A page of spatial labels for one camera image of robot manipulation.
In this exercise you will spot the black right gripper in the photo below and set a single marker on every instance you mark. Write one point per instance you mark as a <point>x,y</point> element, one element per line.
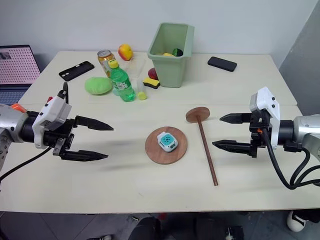
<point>260,135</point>

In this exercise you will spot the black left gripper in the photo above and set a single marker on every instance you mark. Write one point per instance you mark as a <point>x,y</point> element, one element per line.
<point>58,136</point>

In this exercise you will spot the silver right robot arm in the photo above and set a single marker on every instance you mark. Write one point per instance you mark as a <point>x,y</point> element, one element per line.
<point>303,130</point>

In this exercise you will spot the light green plush ball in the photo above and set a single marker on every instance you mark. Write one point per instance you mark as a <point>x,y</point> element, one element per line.
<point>98,86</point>

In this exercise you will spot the green plastic soda bottle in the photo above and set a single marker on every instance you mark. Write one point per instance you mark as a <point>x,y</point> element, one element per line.
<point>121,83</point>

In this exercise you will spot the round wooden base disc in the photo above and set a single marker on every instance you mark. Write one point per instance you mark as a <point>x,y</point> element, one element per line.
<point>153,152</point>

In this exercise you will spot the small white teal timer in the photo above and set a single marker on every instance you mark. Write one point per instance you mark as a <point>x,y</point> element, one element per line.
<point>167,142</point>

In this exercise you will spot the black smartphone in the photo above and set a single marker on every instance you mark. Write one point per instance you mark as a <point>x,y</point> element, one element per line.
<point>222,64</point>

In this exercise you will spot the black phone case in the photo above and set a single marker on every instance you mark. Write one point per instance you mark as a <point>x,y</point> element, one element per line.
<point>76,71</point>

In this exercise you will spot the orange object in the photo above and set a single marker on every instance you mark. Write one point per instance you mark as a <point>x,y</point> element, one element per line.
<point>18,107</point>

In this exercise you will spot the golden drink can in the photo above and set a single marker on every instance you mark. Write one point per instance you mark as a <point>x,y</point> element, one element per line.
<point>103,60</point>

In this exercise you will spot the yellow and black sponge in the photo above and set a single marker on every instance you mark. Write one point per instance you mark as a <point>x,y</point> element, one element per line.
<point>151,83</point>

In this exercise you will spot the clear plastic container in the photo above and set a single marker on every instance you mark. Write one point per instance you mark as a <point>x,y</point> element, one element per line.
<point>137,68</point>

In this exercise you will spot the pale green plastic bin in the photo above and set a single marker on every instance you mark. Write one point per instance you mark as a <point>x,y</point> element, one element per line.
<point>170,71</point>

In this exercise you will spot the red toy fruit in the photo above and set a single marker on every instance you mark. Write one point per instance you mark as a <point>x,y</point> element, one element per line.
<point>152,73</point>

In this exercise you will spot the orange yellow toy peach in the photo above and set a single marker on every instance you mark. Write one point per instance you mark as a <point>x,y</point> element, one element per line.
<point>125,52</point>

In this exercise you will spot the dark green toy vegetable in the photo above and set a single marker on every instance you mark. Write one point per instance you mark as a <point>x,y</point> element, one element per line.
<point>178,52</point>

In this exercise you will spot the open laptop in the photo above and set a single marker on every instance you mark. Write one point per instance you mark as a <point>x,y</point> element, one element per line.
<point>17,67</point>

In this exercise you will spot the yellow toy fruit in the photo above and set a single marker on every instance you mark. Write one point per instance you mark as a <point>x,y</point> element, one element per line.
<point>168,54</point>

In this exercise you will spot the grey partition panel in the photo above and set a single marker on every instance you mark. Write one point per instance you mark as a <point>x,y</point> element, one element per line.
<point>305,55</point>

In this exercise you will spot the dark rounded shape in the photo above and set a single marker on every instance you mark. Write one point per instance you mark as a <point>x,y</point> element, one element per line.
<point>145,228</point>

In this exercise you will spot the white and black shoe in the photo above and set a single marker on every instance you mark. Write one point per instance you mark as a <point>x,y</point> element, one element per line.
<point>295,221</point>

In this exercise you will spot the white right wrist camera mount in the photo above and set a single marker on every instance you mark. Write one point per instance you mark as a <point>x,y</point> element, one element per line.
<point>265,98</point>

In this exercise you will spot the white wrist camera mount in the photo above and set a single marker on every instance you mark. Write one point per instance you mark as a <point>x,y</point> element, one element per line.
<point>265,98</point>
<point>51,110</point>

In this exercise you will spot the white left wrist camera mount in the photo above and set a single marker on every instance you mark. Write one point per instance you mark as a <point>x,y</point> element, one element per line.
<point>51,110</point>

